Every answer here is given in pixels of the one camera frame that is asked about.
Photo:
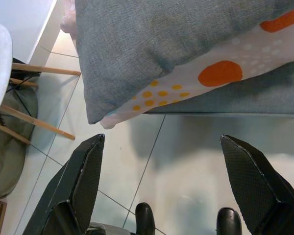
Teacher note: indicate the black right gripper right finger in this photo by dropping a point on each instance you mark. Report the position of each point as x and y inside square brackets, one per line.
[262, 195]

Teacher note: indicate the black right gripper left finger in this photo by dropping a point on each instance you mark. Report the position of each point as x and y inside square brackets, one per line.
[73, 186]

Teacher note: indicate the grey fabric pillow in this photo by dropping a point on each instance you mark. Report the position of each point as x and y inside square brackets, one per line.
[142, 49]

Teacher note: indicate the pink dotted pillow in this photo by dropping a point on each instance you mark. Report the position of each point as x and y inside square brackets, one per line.
[235, 61]

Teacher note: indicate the black robot right foot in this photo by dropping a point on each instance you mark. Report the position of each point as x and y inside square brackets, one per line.
[229, 221]

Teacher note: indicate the black robot foot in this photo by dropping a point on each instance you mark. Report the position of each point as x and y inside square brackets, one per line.
[229, 221]
[144, 219]

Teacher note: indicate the olive green bag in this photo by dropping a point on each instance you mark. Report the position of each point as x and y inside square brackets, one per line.
[7, 159]

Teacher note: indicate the black robot left foot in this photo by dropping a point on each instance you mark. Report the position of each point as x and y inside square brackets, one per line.
[144, 219]

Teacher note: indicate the grey upholstered footstool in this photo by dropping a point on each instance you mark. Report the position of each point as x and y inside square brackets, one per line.
[247, 95]

